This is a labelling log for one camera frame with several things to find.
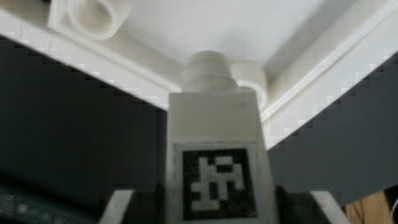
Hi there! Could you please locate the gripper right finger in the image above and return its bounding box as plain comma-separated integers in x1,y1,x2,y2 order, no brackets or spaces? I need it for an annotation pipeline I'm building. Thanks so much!
312,191,352,224

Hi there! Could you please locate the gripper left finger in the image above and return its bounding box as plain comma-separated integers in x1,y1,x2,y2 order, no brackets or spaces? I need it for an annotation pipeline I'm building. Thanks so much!
98,189,136,224

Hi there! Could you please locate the white table leg with tag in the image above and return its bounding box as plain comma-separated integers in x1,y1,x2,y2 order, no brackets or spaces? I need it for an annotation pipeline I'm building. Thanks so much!
166,51,280,224

